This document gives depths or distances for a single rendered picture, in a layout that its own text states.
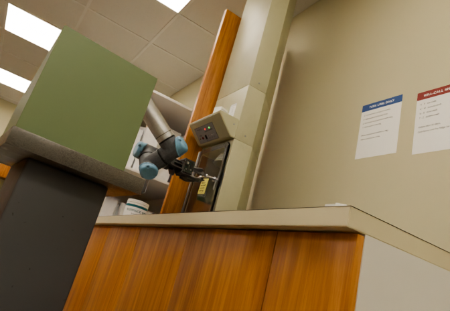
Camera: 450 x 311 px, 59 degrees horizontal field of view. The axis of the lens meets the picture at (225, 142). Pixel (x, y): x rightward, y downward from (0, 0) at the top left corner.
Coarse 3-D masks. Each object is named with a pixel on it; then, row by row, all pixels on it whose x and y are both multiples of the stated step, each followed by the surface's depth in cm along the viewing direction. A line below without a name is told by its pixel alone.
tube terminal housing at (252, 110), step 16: (240, 96) 201; (256, 96) 199; (240, 112) 193; (256, 112) 198; (240, 128) 191; (256, 128) 196; (240, 144) 189; (256, 144) 201; (240, 160) 188; (256, 160) 208; (224, 176) 181; (240, 176) 186; (224, 192) 180; (240, 192) 184; (224, 208) 178; (240, 208) 189
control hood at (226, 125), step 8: (216, 112) 188; (224, 112) 188; (200, 120) 202; (208, 120) 196; (216, 120) 191; (224, 120) 187; (232, 120) 189; (192, 128) 211; (216, 128) 193; (224, 128) 188; (232, 128) 188; (224, 136) 190; (232, 136) 187; (200, 144) 211; (208, 144) 206
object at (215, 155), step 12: (228, 144) 186; (204, 156) 205; (216, 156) 192; (204, 168) 199; (216, 168) 187; (216, 180) 182; (192, 192) 199; (216, 192) 179; (192, 204) 194; (204, 204) 182
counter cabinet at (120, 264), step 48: (96, 240) 215; (144, 240) 157; (192, 240) 124; (240, 240) 102; (288, 240) 87; (336, 240) 75; (96, 288) 182; (144, 288) 139; (192, 288) 112; (240, 288) 94; (288, 288) 81; (336, 288) 71; (384, 288) 73; (432, 288) 81
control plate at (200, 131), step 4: (208, 124) 197; (212, 124) 194; (196, 128) 208; (200, 128) 205; (208, 128) 199; (212, 128) 196; (196, 132) 209; (200, 132) 206; (204, 132) 203; (208, 132) 200; (212, 132) 197; (200, 136) 208; (204, 136) 204; (212, 136) 198; (216, 136) 196; (200, 140) 209; (204, 140) 206; (208, 140) 203
